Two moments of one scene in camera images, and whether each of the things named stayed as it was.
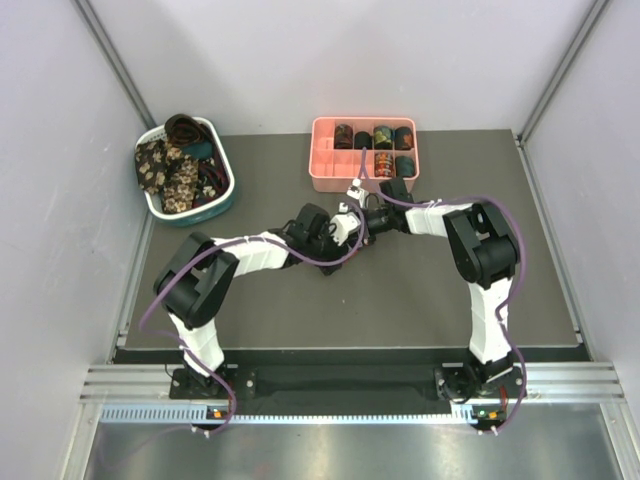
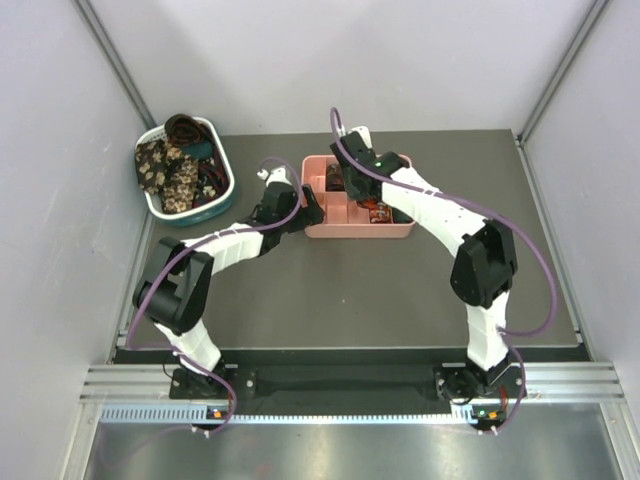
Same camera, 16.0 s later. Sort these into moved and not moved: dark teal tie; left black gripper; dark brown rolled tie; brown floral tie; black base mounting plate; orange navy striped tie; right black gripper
Moved: right black gripper; orange navy striped tie; left black gripper
Not moved: black base mounting plate; dark teal tie; dark brown rolled tie; brown floral tie
